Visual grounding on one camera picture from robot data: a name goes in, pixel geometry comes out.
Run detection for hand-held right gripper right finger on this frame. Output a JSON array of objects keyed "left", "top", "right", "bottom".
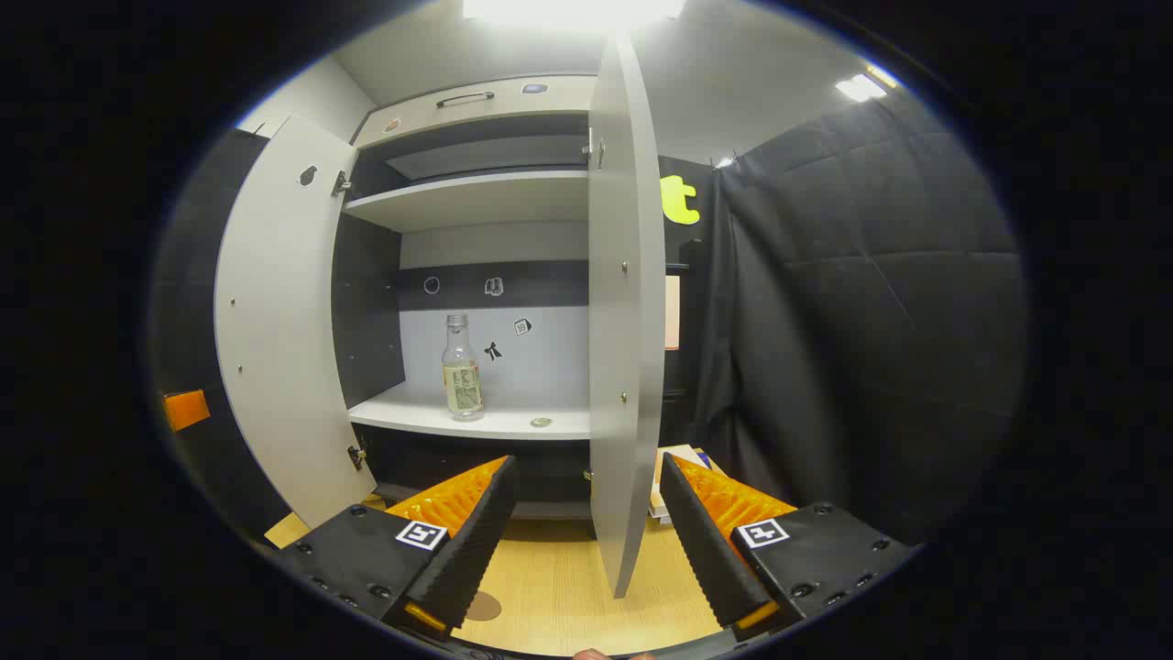
[{"left": 660, "top": 452, "right": 918, "bottom": 642}]

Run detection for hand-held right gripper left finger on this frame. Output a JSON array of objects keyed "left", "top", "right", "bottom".
[{"left": 273, "top": 455, "right": 521, "bottom": 641}]

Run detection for grey cabinet door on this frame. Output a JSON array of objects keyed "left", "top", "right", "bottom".
[
  {"left": 586, "top": 37, "right": 668, "bottom": 599},
  {"left": 214, "top": 115, "right": 378, "bottom": 530}
]

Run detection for clear glass bottle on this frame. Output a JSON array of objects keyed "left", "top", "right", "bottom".
[{"left": 442, "top": 313, "right": 486, "bottom": 423}]

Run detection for grey cabinet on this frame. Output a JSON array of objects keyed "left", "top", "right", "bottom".
[{"left": 332, "top": 73, "right": 601, "bottom": 542}]

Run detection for white cabinet shelf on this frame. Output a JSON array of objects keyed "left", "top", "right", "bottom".
[
  {"left": 348, "top": 380, "right": 592, "bottom": 442},
  {"left": 344, "top": 170, "right": 590, "bottom": 233}
]

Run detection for grey cabinet drawer front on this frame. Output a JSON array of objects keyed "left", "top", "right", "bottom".
[{"left": 353, "top": 75, "right": 598, "bottom": 149}]

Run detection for black backdrop cloth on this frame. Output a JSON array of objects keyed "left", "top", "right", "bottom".
[{"left": 151, "top": 87, "right": 1027, "bottom": 551}]

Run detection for large ceiling light panel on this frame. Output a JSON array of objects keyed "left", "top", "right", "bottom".
[{"left": 463, "top": 0, "right": 686, "bottom": 28}]

